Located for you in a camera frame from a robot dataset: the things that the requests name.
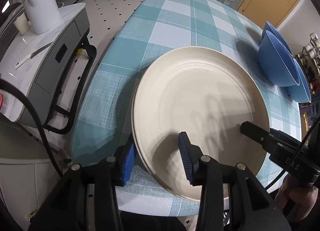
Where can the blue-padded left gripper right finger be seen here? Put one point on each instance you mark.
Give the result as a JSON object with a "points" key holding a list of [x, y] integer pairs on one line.
{"points": [[206, 172]]}

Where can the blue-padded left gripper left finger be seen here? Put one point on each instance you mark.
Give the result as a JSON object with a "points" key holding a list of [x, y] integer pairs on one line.
{"points": [[111, 172]]}

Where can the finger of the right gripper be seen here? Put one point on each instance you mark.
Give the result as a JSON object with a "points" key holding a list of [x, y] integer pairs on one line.
{"points": [[270, 140]]}

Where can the blue bowl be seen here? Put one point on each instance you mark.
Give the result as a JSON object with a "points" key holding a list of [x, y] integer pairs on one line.
{"points": [[269, 27], [300, 93], [276, 62]]}

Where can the person right hand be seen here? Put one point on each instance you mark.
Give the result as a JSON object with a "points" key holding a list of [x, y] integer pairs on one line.
{"points": [[305, 197]]}

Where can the shoe rack with shoes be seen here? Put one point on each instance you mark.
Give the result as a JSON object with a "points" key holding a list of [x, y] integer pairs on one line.
{"points": [[308, 59]]}

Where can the plastic bottle red label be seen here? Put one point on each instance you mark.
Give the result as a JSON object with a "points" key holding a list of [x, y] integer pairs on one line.
{"points": [[4, 102]]}

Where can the knife on cabinet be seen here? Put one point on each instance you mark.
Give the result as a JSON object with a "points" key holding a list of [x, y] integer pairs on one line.
{"points": [[30, 56]]}

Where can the small cream cup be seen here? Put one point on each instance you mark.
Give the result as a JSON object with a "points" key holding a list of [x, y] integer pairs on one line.
{"points": [[21, 24]]}

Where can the white cylindrical appliance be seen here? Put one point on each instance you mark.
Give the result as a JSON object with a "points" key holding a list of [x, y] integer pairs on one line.
{"points": [[42, 14]]}

